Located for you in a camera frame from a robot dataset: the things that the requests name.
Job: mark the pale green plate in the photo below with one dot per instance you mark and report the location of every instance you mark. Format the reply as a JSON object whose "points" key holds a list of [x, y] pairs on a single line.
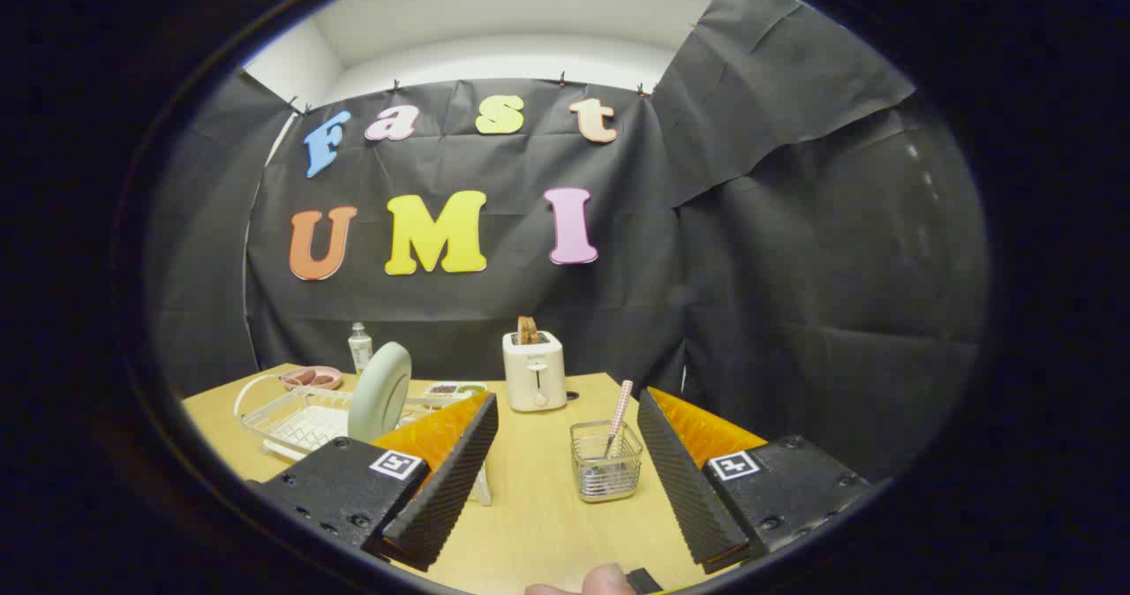
{"points": [[380, 392]]}

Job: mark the pink plate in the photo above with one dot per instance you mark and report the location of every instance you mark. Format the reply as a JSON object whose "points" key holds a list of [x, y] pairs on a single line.
{"points": [[330, 382]]}

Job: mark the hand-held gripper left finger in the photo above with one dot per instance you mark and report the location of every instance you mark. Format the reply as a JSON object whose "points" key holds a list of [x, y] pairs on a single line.
{"points": [[441, 498]]}

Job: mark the white drip tray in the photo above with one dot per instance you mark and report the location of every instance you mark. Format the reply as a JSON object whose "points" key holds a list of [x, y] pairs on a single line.
{"points": [[318, 427]]}

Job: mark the green drink bottle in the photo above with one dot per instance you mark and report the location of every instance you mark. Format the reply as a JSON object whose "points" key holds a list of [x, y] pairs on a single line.
{"points": [[359, 348]]}

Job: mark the white toaster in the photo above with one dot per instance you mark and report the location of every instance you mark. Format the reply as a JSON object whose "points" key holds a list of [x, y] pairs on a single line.
{"points": [[534, 374]]}

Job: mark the brown bread slice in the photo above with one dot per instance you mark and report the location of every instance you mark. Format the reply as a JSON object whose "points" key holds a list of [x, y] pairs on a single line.
{"points": [[528, 330]]}

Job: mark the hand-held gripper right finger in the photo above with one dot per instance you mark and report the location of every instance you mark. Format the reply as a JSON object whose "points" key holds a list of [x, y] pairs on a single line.
{"points": [[684, 489]]}

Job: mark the white divided bean tray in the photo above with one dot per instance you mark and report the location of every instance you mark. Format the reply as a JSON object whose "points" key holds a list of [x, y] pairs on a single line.
{"points": [[455, 385]]}

